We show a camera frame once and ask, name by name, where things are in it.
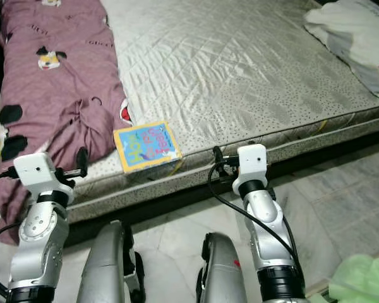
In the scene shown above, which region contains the colourful children's book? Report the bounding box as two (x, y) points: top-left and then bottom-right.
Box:
(112, 120), (184, 174)

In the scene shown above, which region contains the white pillow with green print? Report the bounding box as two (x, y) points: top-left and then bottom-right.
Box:
(303, 0), (379, 105)

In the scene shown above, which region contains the purple cartoon print blanket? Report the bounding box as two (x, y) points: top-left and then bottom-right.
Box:
(0, 0), (132, 244)

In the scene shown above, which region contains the grey quilted mattress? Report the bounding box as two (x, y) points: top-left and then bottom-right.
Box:
(63, 0), (379, 222)

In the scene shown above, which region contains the silver left robot leg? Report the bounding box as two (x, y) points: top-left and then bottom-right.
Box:
(76, 220), (146, 303)

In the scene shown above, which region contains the silver robot leg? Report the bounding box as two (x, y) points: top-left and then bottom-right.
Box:
(196, 232), (247, 303)
(76, 220), (146, 303)

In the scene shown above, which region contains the silver right robot leg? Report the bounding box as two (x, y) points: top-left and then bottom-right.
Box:
(196, 232), (247, 303)

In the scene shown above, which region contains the green plastic bag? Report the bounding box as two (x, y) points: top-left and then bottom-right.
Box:
(328, 252), (379, 303)

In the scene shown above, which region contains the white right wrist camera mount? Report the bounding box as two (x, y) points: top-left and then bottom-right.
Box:
(232, 144), (269, 190)

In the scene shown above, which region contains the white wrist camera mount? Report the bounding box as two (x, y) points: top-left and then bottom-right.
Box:
(14, 151), (75, 198)
(232, 144), (269, 190)

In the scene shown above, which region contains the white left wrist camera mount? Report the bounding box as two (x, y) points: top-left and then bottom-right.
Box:
(14, 151), (75, 198)

